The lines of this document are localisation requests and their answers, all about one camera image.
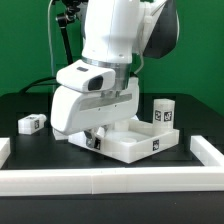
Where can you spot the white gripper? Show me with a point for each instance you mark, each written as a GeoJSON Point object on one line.
{"type": "Point", "coordinates": [86, 99]}

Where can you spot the white square tabletop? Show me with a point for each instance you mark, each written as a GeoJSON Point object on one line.
{"type": "Point", "coordinates": [128, 142]}

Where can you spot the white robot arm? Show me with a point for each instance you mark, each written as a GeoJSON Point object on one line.
{"type": "Point", "coordinates": [114, 30]}

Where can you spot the white front fence wall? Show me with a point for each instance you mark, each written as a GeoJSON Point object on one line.
{"type": "Point", "coordinates": [115, 180]}

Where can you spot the white fence wall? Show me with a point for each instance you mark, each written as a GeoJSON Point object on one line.
{"type": "Point", "coordinates": [4, 150]}
{"type": "Point", "coordinates": [205, 152]}
{"type": "Point", "coordinates": [115, 180]}

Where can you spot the white left fence wall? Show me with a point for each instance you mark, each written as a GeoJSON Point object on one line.
{"type": "Point", "coordinates": [4, 150]}

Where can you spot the white right fence wall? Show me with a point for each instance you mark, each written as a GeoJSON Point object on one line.
{"type": "Point", "coordinates": [205, 152]}

